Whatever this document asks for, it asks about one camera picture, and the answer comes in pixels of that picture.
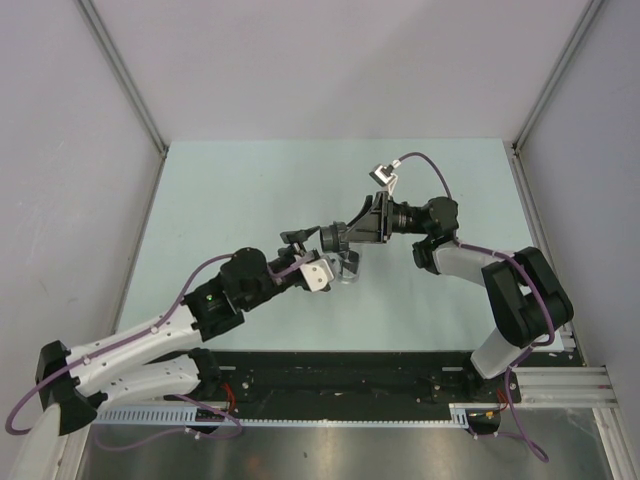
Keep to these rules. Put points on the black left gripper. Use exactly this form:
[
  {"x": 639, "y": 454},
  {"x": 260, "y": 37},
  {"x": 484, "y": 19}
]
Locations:
[{"x": 298, "y": 237}]

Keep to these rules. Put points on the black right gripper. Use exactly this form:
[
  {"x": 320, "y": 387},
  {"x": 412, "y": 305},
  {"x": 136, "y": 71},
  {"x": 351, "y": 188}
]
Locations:
[{"x": 376, "y": 224}]

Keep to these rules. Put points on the dark grey threaded ring nut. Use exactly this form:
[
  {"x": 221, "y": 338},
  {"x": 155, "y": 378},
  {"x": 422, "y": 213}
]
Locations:
[{"x": 331, "y": 237}]

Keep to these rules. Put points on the clear elbow fitting with grey nut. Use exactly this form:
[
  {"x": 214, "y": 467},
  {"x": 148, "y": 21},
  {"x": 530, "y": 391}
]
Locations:
[{"x": 349, "y": 257}]

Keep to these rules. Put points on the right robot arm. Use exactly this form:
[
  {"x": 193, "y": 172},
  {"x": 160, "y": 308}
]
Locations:
[{"x": 526, "y": 298}]

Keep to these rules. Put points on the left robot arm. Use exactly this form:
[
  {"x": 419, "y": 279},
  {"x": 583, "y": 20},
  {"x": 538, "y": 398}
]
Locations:
[{"x": 165, "y": 355}]

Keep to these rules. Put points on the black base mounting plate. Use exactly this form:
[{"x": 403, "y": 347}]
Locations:
[{"x": 325, "y": 380}]

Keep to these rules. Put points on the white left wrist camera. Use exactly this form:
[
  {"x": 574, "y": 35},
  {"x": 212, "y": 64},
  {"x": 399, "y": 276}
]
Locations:
[{"x": 318, "y": 275}]

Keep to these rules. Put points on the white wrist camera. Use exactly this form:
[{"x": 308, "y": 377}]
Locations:
[
  {"x": 318, "y": 275},
  {"x": 385, "y": 175}
]

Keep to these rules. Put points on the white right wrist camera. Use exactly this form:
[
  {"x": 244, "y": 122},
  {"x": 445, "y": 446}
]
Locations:
[{"x": 385, "y": 175}]

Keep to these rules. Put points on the right aluminium frame post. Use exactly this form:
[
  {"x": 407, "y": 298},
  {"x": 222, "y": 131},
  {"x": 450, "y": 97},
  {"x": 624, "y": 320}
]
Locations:
[{"x": 578, "y": 35}]

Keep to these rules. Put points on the aluminium frame post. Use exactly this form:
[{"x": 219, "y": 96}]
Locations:
[
  {"x": 578, "y": 35},
  {"x": 119, "y": 69}
]

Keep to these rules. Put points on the white slotted cable duct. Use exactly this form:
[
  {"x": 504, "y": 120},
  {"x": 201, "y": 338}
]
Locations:
[{"x": 412, "y": 415}]

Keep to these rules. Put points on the left aluminium frame post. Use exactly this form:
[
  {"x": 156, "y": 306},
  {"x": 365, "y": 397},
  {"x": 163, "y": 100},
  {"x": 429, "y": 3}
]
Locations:
[{"x": 119, "y": 69}]

